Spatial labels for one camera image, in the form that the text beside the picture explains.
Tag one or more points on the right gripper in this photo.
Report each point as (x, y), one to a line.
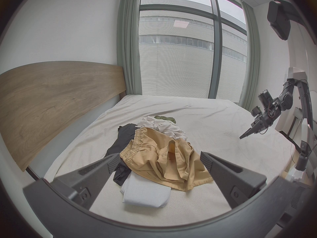
(265, 120)

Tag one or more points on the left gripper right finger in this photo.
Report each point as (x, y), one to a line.
(232, 182)

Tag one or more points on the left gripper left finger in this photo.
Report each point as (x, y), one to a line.
(84, 185)

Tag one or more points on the tan shorts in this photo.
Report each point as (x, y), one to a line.
(153, 162)

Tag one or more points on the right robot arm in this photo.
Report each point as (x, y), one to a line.
(307, 103)

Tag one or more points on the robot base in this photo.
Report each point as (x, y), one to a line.
(284, 125)

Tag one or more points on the bed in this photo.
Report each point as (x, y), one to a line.
(210, 123)

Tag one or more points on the black garment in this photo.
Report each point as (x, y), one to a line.
(122, 140)

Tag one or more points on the pale grey garment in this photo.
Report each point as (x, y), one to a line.
(146, 192)

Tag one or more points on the grey-green curtain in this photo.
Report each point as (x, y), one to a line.
(128, 46)
(252, 58)

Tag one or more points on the white garment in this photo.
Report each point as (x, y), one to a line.
(163, 128)

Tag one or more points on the olive green garment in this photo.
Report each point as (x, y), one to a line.
(166, 118)

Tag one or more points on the window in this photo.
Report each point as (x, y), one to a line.
(178, 58)

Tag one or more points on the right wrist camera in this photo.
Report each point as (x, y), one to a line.
(255, 111)

